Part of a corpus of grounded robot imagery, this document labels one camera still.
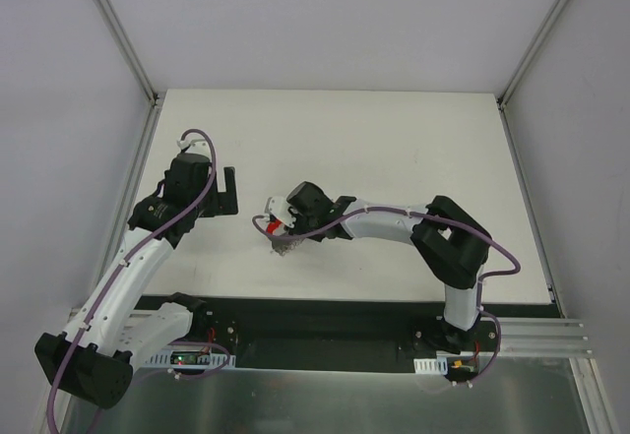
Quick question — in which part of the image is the keyring holder with rings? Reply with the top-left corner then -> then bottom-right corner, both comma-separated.
265,220 -> 304,257

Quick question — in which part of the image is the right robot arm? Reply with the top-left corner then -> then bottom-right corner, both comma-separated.
286,182 -> 489,354

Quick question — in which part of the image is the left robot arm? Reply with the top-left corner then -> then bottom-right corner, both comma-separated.
34,151 -> 238,409

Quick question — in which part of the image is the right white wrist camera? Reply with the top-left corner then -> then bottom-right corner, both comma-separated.
265,196 -> 294,227

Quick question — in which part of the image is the left aluminium side rail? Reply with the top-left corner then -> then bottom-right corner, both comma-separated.
87,92 -> 166,297

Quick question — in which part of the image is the aluminium side rail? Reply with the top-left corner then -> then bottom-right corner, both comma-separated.
497,102 -> 566,317
87,92 -> 166,297

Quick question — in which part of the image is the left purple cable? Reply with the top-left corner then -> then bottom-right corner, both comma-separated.
46,128 -> 232,430

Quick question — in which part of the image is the purple cable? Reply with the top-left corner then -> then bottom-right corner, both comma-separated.
46,128 -> 232,430
251,206 -> 522,389

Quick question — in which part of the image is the left white cable duct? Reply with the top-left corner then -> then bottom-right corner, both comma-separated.
143,349 -> 236,370

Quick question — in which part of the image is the white cable duct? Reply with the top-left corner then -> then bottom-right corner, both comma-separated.
413,356 -> 448,376
143,349 -> 236,370

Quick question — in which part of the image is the left aluminium frame post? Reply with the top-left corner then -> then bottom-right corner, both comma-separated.
93,0 -> 159,105

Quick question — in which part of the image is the aluminium frame post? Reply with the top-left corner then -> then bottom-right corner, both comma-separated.
93,0 -> 159,105
497,0 -> 572,111

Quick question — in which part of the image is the right white cable duct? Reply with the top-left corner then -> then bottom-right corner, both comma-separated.
413,356 -> 448,376

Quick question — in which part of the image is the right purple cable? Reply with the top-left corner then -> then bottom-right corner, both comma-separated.
251,206 -> 522,389

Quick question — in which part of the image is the right aluminium side rail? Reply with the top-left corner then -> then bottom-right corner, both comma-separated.
497,102 -> 566,317

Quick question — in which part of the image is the right aluminium frame post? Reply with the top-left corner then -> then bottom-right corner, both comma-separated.
497,0 -> 572,111

